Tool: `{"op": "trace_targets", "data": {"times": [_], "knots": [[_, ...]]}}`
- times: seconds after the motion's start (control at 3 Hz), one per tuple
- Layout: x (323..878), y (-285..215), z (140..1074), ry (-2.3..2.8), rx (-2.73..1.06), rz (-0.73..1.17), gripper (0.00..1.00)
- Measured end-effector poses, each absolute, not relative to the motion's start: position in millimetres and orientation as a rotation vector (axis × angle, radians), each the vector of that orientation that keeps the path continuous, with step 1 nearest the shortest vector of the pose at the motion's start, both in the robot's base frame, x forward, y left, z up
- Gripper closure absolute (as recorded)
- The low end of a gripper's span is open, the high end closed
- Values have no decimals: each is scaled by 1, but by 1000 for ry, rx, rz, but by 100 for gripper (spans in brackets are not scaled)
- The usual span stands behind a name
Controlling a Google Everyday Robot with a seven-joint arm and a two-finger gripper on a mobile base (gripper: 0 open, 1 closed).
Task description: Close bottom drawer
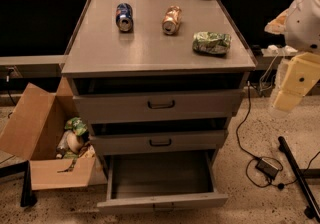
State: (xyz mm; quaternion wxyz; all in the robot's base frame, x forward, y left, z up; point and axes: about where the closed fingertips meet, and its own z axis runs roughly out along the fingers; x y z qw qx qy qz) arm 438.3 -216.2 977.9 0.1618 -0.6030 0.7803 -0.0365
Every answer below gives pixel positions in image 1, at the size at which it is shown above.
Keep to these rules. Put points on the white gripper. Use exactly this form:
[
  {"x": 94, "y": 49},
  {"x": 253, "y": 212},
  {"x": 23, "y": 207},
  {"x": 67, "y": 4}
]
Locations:
[{"x": 304, "y": 24}]

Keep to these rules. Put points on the grey bottom drawer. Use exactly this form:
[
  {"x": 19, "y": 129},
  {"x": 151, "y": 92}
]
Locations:
[{"x": 155, "y": 182}]

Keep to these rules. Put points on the grey drawer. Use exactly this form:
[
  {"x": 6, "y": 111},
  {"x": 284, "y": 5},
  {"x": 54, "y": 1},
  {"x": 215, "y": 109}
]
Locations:
[
  {"x": 158, "y": 142},
  {"x": 155, "y": 182},
  {"x": 159, "y": 106}
]

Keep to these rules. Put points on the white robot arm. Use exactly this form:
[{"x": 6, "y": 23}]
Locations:
[{"x": 300, "y": 26}]

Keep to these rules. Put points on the grey top drawer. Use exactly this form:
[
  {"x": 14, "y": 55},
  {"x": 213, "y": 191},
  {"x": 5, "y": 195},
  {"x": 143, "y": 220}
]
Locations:
[{"x": 159, "y": 106}]

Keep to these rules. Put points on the grey drawer cabinet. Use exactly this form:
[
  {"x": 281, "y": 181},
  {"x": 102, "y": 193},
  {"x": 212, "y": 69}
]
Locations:
[{"x": 104, "y": 60}]

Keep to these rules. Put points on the grey middle drawer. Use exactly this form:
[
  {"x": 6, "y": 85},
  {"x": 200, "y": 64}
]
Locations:
[{"x": 158, "y": 142}]

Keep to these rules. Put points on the white power strip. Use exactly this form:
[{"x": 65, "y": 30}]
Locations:
[{"x": 290, "y": 50}]

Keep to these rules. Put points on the white charger plug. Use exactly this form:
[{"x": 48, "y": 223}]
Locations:
[{"x": 273, "y": 49}]

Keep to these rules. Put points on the black power adapter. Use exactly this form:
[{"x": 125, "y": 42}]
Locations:
[{"x": 267, "y": 168}]

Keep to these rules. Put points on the black stand leg right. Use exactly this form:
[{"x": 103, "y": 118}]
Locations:
[{"x": 312, "y": 210}]

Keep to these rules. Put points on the black stand leg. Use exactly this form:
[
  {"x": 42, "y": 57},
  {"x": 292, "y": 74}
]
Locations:
[
  {"x": 312, "y": 210},
  {"x": 28, "y": 198}
]

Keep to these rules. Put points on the green chip bag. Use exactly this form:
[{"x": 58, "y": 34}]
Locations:
[{"x": 211, "y": 43}]

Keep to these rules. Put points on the orange soda can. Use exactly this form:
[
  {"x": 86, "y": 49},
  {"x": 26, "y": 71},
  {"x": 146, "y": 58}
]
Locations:
[{"x": 172, "y": 19}]

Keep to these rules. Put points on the blue soda can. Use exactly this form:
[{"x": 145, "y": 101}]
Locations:
[{"x": 124, "y": 17}]

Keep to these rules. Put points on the green snack bag in box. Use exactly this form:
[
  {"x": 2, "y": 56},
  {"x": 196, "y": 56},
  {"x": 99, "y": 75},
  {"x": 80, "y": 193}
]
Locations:
[{"x": 76, "y": 125}]

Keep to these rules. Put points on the white round object in box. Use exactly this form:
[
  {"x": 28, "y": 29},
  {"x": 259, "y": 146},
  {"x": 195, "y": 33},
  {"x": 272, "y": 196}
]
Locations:
[{"x": 75, "y": 143}]

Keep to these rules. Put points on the brown cardboard box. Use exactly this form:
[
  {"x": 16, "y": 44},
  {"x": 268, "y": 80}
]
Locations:
[{"x": 33, "y": 132}]

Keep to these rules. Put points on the black stand leg left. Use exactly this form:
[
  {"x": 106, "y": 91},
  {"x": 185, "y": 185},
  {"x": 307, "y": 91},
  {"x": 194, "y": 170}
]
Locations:
[{"x": 28, "y": 198}]

